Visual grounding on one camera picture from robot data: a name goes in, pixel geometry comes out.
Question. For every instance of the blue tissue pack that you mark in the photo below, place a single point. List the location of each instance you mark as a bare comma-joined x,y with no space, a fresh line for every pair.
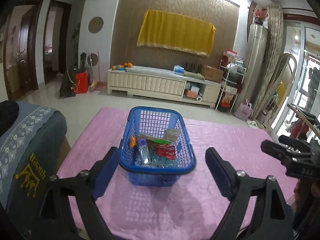
178,69

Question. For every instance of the oranges on blue plate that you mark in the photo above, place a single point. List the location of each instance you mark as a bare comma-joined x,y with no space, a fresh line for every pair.
122,67

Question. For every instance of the cardboard box on cabinet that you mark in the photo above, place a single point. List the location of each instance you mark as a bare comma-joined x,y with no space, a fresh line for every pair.
211,73

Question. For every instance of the blue plastic basket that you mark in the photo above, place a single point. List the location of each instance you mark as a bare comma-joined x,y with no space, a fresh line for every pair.
155,121

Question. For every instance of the light blue snack packet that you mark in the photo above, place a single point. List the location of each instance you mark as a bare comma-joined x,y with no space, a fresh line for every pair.
163,162

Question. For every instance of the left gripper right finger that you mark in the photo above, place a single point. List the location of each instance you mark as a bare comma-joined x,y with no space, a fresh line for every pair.
270,219

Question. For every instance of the green cracker packet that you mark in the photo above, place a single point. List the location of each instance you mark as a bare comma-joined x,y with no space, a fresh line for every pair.
155,140

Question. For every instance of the plain cracker packet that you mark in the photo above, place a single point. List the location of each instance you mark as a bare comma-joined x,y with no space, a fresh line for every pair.
171,135

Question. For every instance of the orange bun packet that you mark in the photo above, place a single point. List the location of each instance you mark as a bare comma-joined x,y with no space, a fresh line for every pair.
132,142

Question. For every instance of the yellow cloth cover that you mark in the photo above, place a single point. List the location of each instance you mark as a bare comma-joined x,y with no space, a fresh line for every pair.
161,29

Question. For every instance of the green folded cloth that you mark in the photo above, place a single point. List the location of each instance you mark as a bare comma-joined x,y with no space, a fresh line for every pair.
193,75

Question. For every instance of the pink quilted tablecloth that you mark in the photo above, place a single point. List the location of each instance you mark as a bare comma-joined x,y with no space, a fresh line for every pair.
193,207

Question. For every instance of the red shopping bag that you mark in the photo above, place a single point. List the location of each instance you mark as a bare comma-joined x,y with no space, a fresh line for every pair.
81,83

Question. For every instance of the blue gum stick packet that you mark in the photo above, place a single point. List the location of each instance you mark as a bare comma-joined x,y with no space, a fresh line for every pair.
143,151

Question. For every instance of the white metal shelf rack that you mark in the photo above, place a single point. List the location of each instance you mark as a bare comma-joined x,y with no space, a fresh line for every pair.
233,76

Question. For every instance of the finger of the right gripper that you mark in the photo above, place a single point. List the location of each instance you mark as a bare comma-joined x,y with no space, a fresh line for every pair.
277,151
296,144

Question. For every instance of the pink tote bag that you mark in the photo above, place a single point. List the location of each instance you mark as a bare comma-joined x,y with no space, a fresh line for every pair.
244,110

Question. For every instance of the dark backpack on floor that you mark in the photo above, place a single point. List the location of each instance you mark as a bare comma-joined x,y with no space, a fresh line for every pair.
68,83

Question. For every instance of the white slippers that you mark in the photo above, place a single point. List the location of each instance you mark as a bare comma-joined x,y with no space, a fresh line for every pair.
252,124

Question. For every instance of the silver standing air conditioner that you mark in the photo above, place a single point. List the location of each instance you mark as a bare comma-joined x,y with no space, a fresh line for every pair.
253,62

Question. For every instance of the red snack packet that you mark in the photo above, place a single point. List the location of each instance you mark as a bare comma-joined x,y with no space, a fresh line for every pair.
166,151

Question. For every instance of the right hand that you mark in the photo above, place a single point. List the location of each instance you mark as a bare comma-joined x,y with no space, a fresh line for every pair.
297,191

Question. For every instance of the cream TV cabinet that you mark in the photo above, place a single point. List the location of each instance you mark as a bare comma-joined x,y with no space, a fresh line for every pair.
163,84

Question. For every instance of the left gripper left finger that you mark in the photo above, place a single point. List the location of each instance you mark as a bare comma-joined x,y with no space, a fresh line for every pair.
54,218

